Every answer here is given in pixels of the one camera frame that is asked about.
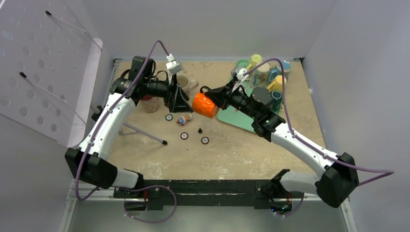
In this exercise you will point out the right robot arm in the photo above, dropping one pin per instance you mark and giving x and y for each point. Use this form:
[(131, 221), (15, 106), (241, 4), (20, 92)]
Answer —
[(335, 175)]

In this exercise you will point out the orange mug black handle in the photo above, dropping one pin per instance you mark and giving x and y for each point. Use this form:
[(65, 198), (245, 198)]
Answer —
[(203, 105)]

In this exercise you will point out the lime green mug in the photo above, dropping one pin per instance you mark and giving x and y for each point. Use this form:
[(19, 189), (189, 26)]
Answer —
[(254, 60)]

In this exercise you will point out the green floral tray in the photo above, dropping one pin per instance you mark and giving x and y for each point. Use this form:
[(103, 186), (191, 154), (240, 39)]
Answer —
[(237, 118)]

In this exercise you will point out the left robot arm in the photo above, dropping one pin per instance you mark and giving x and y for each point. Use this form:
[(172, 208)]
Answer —
[(88, 162)]

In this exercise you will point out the aluminium frame rail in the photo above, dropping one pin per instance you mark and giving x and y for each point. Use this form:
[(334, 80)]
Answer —
[(108, 194)]

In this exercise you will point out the blue mug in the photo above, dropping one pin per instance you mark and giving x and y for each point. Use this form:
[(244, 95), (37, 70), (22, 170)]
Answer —
[(276, 70)]

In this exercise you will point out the white perforated panel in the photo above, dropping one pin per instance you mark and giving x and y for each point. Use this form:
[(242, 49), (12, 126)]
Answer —
[(48, 67)]

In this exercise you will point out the dark teal mug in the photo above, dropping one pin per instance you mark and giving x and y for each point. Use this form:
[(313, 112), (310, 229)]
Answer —
[(277, 100)]

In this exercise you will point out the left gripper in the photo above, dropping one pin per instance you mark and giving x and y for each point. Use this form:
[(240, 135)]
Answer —
[(176, 99)]

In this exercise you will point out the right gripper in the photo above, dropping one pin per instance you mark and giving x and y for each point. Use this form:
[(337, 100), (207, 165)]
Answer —
[(223, 96)]

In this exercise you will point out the yellow mug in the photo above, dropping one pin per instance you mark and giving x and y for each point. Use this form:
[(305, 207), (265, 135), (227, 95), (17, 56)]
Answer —
[(277, 84)]

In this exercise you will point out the ice cream cone toy figure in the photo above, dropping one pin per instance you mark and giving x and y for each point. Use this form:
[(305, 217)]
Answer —
[(184, 119)]

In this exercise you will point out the pink halloween mug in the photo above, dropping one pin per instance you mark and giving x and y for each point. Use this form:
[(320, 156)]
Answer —
[(150, 104)]

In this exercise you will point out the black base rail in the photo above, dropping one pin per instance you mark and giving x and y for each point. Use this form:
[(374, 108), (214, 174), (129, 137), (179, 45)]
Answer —
[(258, 194)]

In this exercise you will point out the beige dragon print mug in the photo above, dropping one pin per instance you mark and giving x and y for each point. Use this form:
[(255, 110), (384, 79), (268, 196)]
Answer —
[(258, 78)]

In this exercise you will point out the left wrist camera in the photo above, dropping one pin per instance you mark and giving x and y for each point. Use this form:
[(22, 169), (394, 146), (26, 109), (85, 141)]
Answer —
[(173, 66)]

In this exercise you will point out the cream mug with coral print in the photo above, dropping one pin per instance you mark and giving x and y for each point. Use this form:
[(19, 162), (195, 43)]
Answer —
[(187, 84)]

